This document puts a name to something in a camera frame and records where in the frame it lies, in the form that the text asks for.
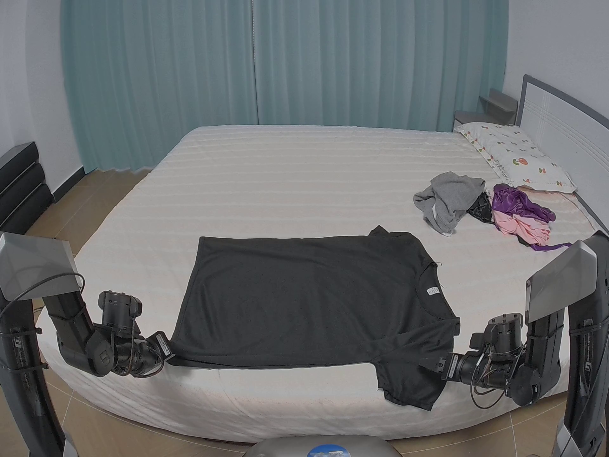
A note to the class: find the bed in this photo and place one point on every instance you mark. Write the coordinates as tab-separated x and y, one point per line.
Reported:
304	179

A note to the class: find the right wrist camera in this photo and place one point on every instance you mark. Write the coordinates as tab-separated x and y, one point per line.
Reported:
449	365

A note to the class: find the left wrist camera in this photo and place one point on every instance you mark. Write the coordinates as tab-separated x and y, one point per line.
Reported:
162	346

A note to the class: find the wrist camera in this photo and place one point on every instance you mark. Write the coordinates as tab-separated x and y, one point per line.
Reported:
162	346
449	365

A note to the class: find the black chest of drawers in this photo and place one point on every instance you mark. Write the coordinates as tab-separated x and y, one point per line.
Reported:
21	183

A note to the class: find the black T-shirt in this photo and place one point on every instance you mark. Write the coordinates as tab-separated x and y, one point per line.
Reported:
309	302

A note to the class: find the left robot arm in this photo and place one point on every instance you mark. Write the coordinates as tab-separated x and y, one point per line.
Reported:
71	326

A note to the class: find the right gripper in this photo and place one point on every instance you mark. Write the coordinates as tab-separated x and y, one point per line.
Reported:
466	369

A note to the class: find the pile of clothes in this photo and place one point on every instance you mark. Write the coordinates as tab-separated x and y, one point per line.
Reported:
516	207

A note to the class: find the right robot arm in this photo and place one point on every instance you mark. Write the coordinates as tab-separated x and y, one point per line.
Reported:
561	283

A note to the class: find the grey garment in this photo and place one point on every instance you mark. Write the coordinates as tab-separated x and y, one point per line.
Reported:
452	193

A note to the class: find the blue-green curtain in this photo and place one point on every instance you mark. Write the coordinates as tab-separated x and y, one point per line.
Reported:
157	64
380	50

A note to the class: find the white printed pillow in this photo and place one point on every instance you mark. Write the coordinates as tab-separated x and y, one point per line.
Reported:
514	153

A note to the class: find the grey bedside table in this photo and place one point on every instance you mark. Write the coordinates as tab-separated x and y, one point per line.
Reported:
492	111

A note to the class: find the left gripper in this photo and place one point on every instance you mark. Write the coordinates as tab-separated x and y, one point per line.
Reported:
150	360

